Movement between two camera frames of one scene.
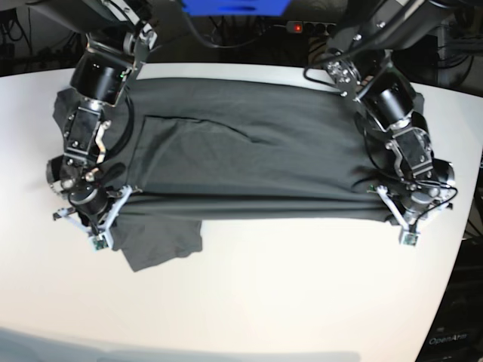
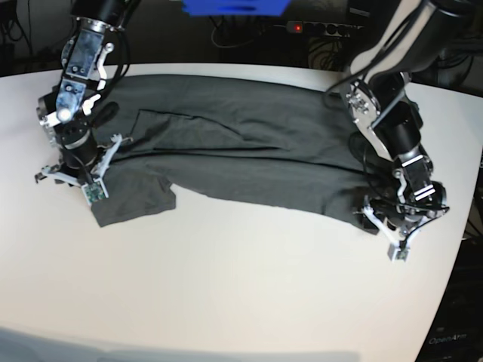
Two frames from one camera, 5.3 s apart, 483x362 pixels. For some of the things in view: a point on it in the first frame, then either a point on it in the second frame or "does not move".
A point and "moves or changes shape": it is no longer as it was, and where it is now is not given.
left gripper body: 94,212 → 81,160
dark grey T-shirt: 193,149 moves or changes shape
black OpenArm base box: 456,332 does not move
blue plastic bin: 235,7 does not move
